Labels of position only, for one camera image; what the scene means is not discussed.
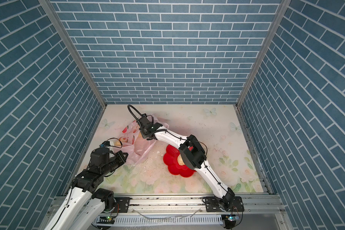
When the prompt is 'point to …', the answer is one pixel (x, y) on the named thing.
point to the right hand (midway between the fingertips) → (146, 128)
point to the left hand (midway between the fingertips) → (130, 153)
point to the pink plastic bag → (132, 141)
